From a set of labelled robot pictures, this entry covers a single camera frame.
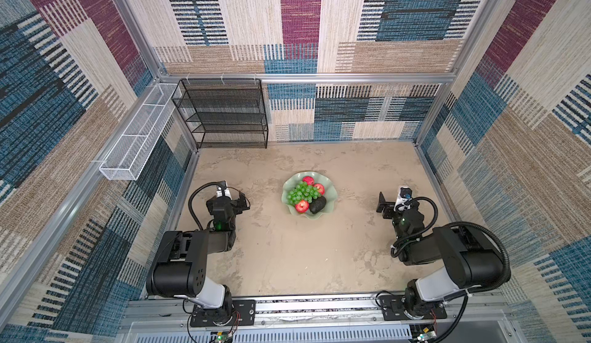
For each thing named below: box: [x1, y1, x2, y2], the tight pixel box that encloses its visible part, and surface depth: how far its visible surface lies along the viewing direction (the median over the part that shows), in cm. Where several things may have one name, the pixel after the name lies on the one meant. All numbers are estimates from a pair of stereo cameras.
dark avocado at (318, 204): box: [309, 195, 327, 214], surface depth 94 cm
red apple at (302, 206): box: [294, 199, 311, 214], surface depth 94 cm
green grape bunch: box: [286, 181, 322, 207], surface depth 93 cm
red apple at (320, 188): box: [312, 183, 326, 196], surface depth 100 cm
